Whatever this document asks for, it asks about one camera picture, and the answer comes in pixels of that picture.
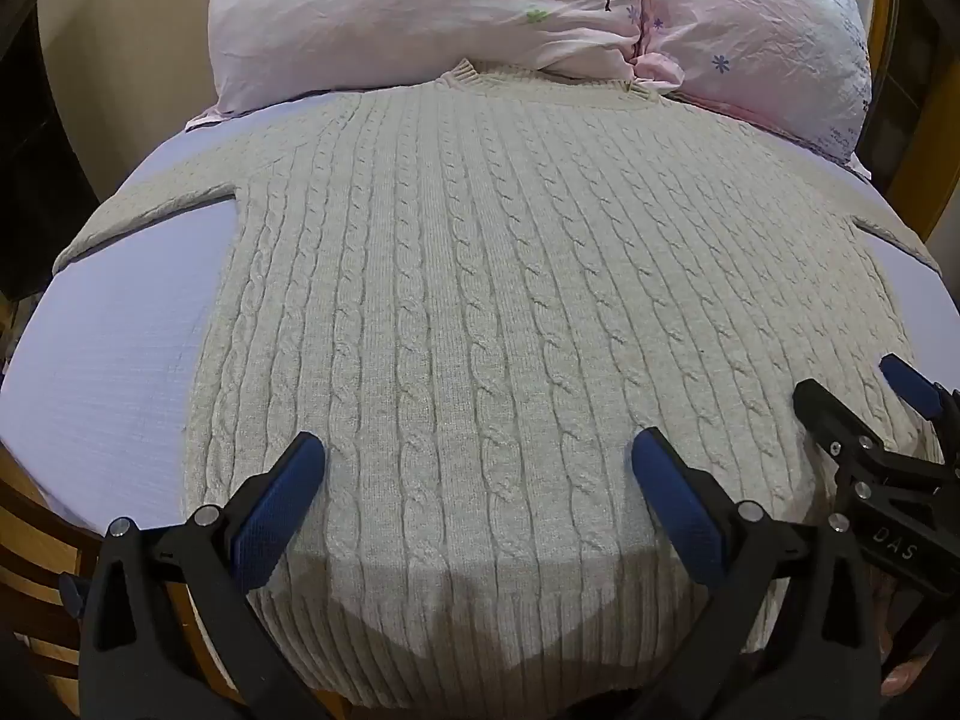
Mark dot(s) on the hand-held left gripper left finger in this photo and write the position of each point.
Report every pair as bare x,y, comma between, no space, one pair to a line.
279,499

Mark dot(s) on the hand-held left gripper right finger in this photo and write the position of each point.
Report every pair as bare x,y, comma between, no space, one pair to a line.
675,499

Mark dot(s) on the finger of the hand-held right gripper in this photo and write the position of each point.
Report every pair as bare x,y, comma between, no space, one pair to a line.
829,420
911,384

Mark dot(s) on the lavender bed sheet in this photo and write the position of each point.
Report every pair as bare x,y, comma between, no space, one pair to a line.
120,345

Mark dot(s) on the pink floral pillow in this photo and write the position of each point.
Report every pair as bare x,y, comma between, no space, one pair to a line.
757,30

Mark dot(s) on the white floral pillow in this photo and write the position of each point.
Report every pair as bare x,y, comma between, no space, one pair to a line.
420,22

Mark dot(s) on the wooden bed frame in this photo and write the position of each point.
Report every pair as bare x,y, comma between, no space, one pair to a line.
45,562

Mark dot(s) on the wooden headboard post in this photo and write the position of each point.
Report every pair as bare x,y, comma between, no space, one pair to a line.
904,90

